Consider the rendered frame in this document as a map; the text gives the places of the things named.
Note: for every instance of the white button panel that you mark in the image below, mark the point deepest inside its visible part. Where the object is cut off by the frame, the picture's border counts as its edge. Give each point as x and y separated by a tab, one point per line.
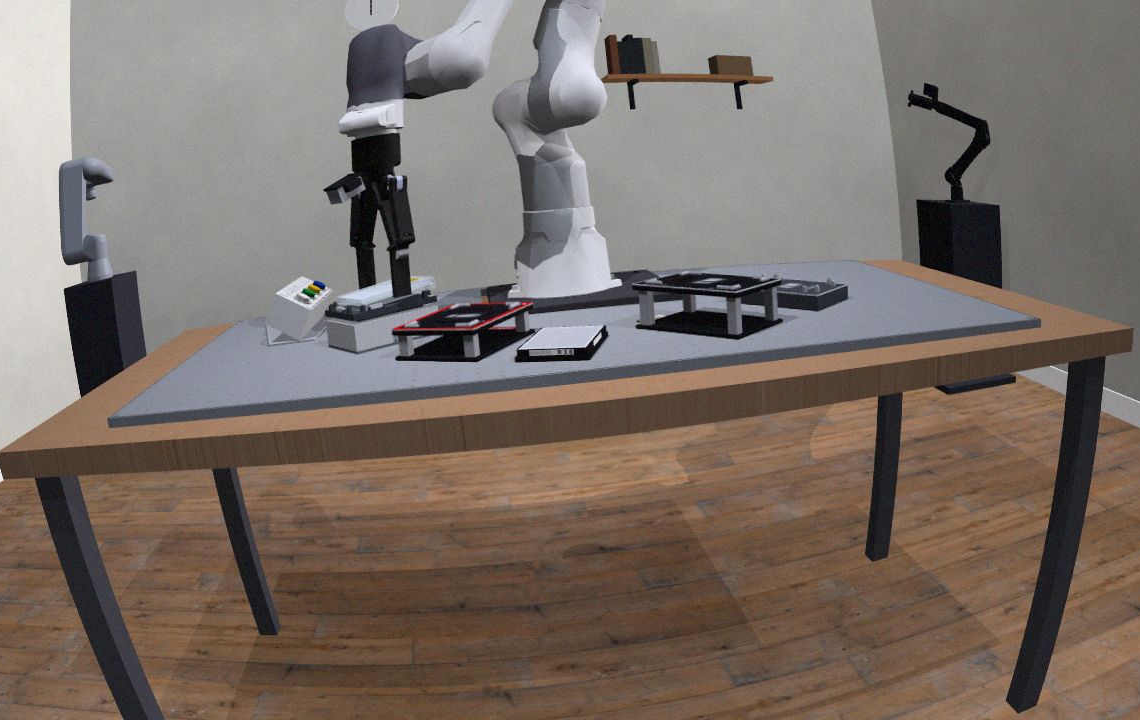
296	314

